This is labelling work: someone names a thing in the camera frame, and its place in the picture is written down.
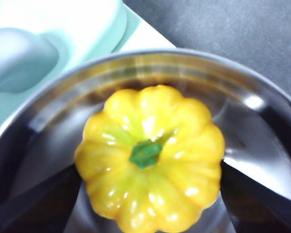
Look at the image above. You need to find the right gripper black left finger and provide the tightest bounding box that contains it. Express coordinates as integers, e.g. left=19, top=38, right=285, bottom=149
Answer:
left=0, top=165, right=84, bottom=233

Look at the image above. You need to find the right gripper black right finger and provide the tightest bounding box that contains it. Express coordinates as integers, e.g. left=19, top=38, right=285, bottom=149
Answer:
left=219, top=160, right=291, bottom=233

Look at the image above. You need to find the yellow toy pumpkin green stem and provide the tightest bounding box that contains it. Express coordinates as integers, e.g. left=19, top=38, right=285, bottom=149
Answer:
left=74, top=84, right=226, bottom=233

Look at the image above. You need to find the mint green hinged griddle lid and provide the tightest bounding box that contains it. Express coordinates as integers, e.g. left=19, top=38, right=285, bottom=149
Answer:
left=0, top=0, right=128, bottom=94

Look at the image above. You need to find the mint green breakfast machine base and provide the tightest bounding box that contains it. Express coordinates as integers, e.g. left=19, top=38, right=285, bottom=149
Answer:
left=0, top=7, right=178, bottom=140

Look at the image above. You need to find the mint green pot with handle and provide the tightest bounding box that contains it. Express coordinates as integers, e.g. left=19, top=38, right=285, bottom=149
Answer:
left=0, top=48, right=291, bottom=233

